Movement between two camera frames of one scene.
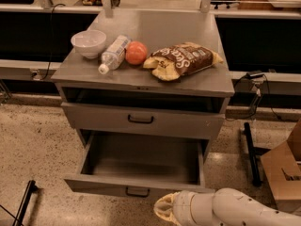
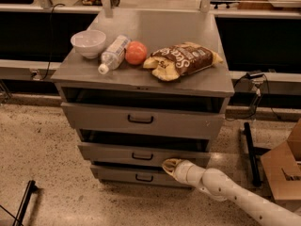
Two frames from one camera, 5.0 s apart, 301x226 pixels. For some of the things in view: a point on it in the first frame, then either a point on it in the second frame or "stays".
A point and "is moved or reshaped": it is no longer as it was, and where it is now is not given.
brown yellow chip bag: [170, 63] stays
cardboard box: [282, 167] stays
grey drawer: [141, 165] is moved or reshaped
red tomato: [135, 53] stays
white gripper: [185, 207] -> [182, 170]
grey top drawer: [142, 121] stays
